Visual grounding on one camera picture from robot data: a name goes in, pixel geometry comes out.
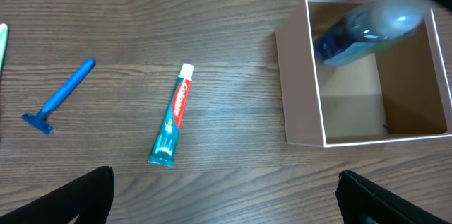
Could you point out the green white toothbrush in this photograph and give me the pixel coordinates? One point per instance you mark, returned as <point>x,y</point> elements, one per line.
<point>3,42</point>

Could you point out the blue disposable razor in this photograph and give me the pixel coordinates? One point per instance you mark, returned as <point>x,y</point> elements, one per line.
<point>39,120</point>

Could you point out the open white cardboard box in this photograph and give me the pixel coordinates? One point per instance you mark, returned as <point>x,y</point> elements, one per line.
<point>400,93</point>

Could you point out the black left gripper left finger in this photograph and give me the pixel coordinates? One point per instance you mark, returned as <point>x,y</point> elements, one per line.
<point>87,199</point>

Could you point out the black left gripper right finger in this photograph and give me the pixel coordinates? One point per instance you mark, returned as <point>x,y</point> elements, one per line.
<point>362,201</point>

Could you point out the Colgate toothpaste tube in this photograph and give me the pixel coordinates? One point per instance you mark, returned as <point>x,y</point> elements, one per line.
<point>165,146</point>

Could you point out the blue mouthwash spray bottle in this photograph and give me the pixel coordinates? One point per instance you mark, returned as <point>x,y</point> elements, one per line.
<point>369,28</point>

